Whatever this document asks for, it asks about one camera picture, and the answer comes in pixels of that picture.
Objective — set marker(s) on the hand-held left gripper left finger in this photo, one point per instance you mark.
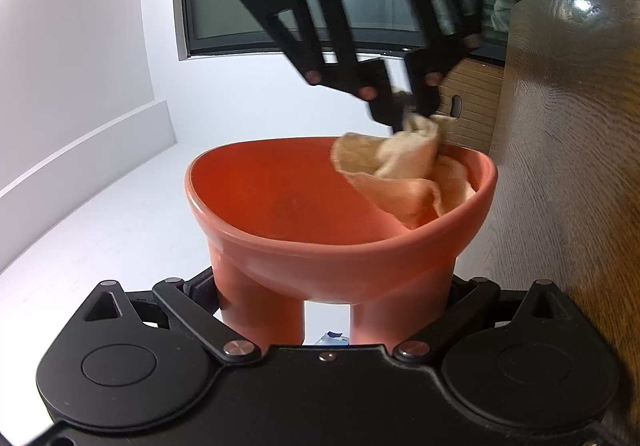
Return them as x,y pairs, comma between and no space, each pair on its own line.
202,293

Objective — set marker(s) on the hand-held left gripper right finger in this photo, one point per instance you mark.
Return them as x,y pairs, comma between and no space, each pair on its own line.
450,316

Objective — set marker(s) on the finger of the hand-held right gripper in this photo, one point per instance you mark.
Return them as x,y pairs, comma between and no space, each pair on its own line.
422,75
345,70

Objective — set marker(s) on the beige cloth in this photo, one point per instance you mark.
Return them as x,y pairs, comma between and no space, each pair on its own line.
400,160

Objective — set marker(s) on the orange footed bowl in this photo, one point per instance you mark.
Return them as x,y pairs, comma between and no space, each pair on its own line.
280,206

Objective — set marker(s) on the brown wooden chair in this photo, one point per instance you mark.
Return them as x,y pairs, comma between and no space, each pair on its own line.
475,95

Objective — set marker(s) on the pale blue object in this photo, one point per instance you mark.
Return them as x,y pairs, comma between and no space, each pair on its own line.
332,338

